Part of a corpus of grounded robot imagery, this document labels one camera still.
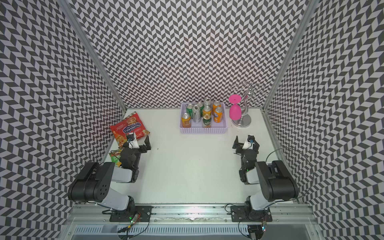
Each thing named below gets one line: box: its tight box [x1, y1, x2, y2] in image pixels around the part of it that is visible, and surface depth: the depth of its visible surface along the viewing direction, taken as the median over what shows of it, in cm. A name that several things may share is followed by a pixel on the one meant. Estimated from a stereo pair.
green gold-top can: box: [203, 113, 212, 126], surface depth 101 cm
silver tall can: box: [192, 105, 201, 123], surface depth 104 cm
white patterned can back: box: [204, 97, 212, 107], surface depth 107 cm
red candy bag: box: [109, 111, 150, 147], surface depth 104 cm
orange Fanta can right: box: [213, 107, 224, 123], surface depth 107 cm
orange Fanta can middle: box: [202, 106, 212, 116], surface depth 107 cm
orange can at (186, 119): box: [181, 112, 192, 128], surface depth 103 cm
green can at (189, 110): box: [186, 103, 193, 119], surface depth 109 cm
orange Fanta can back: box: [212, 100, 222, 115], surface depth 110 cm
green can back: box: [197, 102, 205, 117], surface depth 107 cm
